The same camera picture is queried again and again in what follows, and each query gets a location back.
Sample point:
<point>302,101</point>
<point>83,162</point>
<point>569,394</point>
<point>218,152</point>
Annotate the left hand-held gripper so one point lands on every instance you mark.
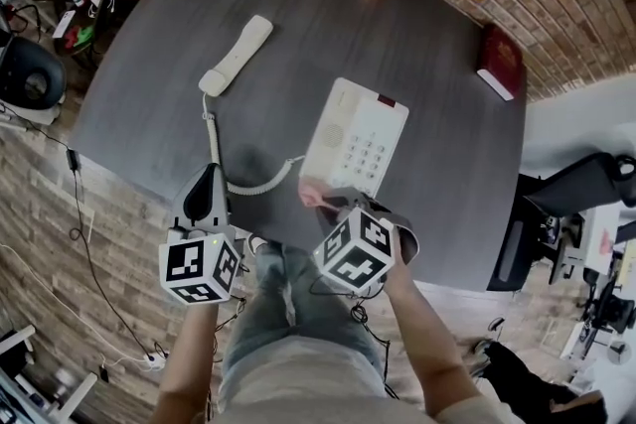
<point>189,263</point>

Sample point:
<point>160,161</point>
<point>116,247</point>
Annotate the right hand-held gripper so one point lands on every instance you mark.
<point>355,248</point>

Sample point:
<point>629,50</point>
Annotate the pink cloth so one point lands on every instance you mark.
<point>310,191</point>

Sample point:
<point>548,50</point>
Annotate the white telephone base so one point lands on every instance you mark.
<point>358,134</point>

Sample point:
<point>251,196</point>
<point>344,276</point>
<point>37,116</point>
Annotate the person's left forearm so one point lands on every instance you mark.
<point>189,352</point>

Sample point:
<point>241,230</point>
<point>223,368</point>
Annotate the person's right forearm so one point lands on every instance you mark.
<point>427,337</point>

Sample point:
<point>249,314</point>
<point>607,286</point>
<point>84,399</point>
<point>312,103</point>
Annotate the white telephone handset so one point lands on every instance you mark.
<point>238,54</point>

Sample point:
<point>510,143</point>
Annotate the person's grey shoe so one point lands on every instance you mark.
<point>256,243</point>

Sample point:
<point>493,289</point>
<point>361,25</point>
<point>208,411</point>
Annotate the person's blue jeans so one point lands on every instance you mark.
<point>298,313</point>

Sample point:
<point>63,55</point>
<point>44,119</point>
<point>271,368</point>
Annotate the black power adapter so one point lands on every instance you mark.
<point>73,159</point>

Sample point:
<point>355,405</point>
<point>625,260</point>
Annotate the white power strip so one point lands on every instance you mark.
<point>155,360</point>

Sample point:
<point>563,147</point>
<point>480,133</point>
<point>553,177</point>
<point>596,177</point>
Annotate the black office chair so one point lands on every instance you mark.
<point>581,186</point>
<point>517,238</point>

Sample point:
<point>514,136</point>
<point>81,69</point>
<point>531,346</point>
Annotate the person's beige shirt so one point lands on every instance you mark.
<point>318,397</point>

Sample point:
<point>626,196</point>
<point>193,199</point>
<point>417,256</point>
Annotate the small green item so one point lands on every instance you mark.
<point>85,35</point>

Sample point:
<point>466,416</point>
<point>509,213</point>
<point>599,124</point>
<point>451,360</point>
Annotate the red hardcover book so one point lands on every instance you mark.
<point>499,59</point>

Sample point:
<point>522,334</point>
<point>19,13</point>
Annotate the small red item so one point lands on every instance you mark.
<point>72,37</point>

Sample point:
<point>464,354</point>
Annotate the white smartphone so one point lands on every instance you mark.
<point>63,24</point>

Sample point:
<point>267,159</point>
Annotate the white cardboard box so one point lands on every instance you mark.
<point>603,233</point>

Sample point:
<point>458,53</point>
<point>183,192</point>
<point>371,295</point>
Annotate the white desk frame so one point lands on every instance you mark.
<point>74,392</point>

